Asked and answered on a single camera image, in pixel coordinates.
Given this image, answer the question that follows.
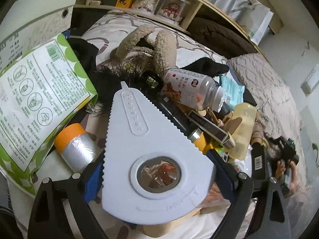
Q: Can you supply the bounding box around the green wipes packet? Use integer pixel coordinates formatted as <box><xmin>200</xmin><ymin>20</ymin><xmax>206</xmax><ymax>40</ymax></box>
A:
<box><xmin>0</xmin><ymin>33</ymin><xmax>99</xmax><ymax>200</ymax></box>

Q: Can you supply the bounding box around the wooden shelf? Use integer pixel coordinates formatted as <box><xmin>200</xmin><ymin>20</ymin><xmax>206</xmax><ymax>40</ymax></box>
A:
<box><xmin>75</xmin><ymin>0</ymin><xmax>265</xmax><ymax>55</ymax></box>

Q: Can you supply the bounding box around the white shoe box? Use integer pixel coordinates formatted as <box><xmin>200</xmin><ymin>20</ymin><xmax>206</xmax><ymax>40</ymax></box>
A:
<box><xmin>0</xmin><ymin>0</ymin><xmax>80</xmax><ymax>72</ymax></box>

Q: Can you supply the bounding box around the brown folded blanket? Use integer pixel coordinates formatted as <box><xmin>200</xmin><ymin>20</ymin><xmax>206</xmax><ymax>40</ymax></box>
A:
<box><xmin>187</xmin><ymin>17</ymin><xmax>257</xmax><ymax>60</ymax></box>

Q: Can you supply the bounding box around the orange-capped plastic roll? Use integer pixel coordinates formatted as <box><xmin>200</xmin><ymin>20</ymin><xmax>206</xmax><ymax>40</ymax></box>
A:
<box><xmin>54</xmin><ymin>123</ymin><xmax>100</xmax><ymax>172</ymax></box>

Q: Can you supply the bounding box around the white green paper bag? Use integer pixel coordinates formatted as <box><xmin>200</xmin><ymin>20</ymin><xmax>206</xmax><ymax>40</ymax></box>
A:
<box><xmin>243</xmin><ymin>4</ymin><xmax>273</xmax><ymax>45</ymax></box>

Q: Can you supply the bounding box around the black feather trim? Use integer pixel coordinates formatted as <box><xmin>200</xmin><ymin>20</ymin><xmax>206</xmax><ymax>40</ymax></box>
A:
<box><xmin>93</xmin><ymin>62</ymin><xmax>165</xmax><ymax>115</ymax></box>

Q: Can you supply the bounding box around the black flat box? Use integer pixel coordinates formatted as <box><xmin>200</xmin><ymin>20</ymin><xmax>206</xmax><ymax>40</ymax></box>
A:
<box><xmin>243</xmin><ymin>93</ymin><xmax>257</xmax><ymax>105</ymax></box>

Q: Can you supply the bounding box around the red doll in clear case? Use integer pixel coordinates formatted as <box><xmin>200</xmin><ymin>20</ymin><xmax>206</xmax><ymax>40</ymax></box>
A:
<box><xmin>156</xmin><ymin>0</ymin><xmax>191</xmax><ymax>25</ymax></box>

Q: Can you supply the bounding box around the white wall switch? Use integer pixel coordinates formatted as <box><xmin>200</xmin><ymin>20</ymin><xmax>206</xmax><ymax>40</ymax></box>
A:
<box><xmin>301</xmin><ymin>65</ymin><xmax>319</xmax><ymax>92</ymax></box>

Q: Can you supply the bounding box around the white triangular plastic case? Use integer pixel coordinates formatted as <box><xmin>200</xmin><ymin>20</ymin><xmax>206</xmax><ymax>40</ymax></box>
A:
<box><xmin>101</xmin><ymin>81</ymin><xmax>217</xmax><ymax>228</ymax></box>

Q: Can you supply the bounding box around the black labelled box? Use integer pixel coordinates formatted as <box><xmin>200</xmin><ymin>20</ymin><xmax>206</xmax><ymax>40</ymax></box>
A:
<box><xmin>252</xmin><ymin>146</ymin><xmax>266</xmax><ymax>180</ymax></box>

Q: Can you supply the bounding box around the long black gold box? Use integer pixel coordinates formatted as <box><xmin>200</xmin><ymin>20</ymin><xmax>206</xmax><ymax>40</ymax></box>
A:
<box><xmin>187</xmin><ymin>110</ymin><xmax>236</xmax><ymax>150</ymax></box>

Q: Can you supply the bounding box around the beige fuzzy plush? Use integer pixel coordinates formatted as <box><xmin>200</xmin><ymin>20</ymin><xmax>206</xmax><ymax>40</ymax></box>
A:
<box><xmin>115</xmin><ymin>26</ymin><xmax>177</xmax><ymax>72</ymax></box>

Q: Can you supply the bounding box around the teal wipes packet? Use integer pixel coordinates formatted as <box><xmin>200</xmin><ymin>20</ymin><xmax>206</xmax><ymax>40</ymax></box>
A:
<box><xmin>219</xmin><ymin>76</ymin><xmax>245</xmax><ymax>107</ymax></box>

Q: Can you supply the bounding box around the black cloth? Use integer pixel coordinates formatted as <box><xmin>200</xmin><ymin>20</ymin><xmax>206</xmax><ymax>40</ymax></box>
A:
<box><xmin>67</xmin><ymin>38</ymin><xmax>96</xmax><ymax>72</ymax></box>

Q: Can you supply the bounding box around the black sock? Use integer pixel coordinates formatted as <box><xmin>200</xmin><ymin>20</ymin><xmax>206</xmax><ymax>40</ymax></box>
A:
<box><xmin>183</xmin><ymin>57</ymin><xmax>230</xmax><ymax>77</ymax></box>

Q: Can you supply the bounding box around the person's right hand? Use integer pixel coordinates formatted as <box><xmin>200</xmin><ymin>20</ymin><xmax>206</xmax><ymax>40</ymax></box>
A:
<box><xmin>275</xmin><ymin>159</ymin><xmax>299</xmax><ymax>192</ymax></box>

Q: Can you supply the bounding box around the beige textured pillow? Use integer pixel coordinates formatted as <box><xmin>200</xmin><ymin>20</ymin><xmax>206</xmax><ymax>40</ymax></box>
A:
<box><xmin>228</xmin><ymin>53</ymin><xmax>304</xmax><ymax>155</ymax></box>

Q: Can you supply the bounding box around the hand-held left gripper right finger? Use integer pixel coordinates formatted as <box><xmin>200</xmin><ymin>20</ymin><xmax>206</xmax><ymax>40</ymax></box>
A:
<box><xmin>206</xmin><ymin>149</ymin><xmax>292</xmax><ymax>239</ymax></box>

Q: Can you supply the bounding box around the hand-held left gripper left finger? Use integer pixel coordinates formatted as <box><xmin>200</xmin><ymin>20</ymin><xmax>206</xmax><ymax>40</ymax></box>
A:
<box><xmin>27</xmin><ymin>153</ymin><xmax>107</xmax><ymax>239</ymax></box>

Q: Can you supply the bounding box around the red-label clear bottle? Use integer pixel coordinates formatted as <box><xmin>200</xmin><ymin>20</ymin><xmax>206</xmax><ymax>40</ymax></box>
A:
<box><xmin>163</xmin><ymin>68</ymin><xmax>227</xmax><ymax>112</ymax></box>

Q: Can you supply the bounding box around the yellow translucent bottle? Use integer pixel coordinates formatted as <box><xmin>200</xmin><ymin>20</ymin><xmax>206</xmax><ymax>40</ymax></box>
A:
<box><xmin>225</xmin><ymin>103</ymin><xmax>257</xmax><ymax>160</ymax></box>

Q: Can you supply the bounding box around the dark grey cylinder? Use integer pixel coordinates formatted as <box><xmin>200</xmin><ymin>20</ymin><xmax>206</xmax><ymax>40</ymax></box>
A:
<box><xmin>157</xmin><ymin>96</ymin><xmax>200</xmax><ymax>140</ymax></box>

